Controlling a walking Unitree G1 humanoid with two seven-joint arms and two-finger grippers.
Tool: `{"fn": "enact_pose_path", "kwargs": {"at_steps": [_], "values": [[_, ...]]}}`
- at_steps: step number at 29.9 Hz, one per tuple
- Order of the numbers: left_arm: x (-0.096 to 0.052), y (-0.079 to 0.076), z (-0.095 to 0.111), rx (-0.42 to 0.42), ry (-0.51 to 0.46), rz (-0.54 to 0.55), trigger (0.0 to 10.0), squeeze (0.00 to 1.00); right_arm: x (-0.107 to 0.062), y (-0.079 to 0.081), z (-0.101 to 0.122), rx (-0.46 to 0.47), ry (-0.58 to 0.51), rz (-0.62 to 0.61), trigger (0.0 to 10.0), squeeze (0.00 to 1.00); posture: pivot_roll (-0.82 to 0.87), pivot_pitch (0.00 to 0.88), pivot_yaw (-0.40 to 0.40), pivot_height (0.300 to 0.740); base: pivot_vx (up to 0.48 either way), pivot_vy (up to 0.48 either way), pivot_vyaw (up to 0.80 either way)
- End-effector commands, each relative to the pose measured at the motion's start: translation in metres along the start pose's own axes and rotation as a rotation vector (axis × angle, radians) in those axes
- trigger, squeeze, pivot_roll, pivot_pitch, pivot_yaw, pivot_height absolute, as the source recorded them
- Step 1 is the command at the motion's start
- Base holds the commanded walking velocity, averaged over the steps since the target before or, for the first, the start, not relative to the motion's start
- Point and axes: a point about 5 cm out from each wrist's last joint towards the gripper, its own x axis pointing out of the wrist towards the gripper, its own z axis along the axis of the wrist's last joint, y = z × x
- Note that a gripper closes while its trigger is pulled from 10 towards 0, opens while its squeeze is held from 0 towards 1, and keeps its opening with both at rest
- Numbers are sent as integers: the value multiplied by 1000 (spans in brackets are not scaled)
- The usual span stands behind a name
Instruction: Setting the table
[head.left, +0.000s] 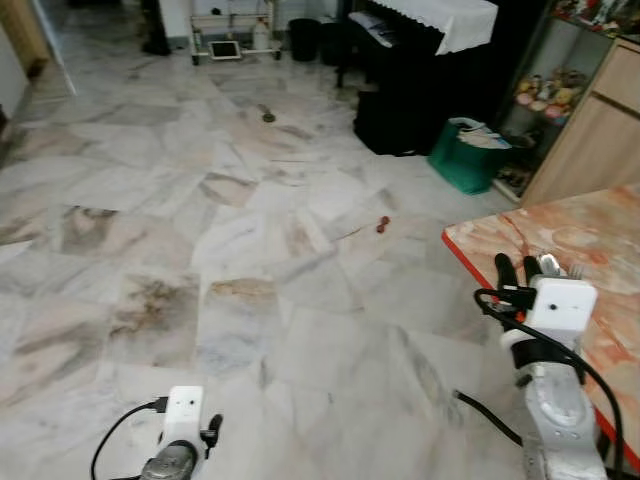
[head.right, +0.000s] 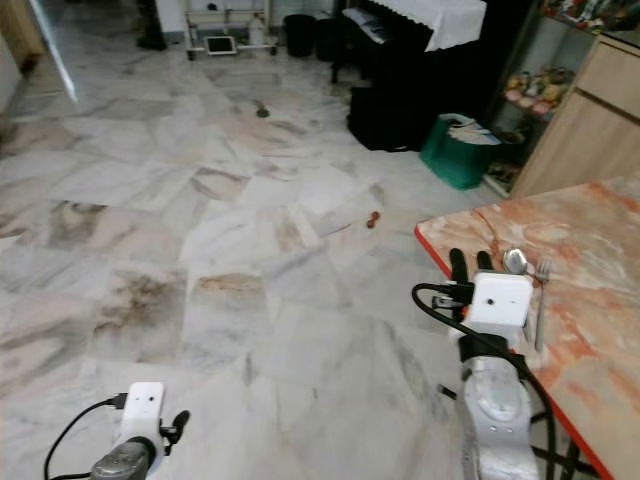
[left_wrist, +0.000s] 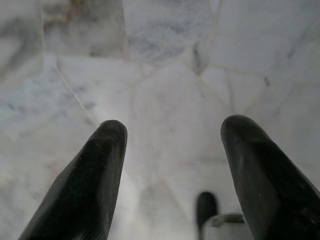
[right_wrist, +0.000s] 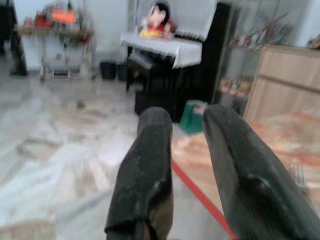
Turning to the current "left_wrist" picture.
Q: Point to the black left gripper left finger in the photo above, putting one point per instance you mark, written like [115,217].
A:
[85,185]

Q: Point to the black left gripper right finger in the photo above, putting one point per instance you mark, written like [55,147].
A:
[270,180]

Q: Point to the black robot foot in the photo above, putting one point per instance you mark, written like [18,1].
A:
[206,207]

